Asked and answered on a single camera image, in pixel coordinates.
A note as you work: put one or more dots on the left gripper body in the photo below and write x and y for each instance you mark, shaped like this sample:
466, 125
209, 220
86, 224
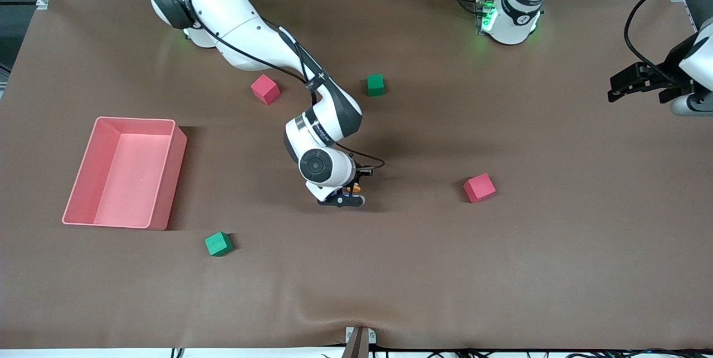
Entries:
670, 70

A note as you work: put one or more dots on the yellow mushroom push button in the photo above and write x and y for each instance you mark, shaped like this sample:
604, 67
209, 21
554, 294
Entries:
354, 186

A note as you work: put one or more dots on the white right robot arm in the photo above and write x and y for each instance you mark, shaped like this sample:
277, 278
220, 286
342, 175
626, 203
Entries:
239, 24

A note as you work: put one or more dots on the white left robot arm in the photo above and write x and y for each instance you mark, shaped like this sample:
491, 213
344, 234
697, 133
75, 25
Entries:
515, 18

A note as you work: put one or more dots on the brown table mat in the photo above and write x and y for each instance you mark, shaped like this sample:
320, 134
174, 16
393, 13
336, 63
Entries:
356, 274

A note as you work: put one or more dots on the green foam cube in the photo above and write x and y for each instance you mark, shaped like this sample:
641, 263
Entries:
218, 244
375, 84

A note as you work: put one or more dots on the pink foam cube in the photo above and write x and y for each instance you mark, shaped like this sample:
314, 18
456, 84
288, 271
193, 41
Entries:
479, 187
264, 89

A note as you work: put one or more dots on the pink plastic bin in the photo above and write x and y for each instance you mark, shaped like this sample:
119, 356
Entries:
131, 180

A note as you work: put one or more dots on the metal clamp bracket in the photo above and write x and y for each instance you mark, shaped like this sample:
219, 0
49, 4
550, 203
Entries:
359, 344

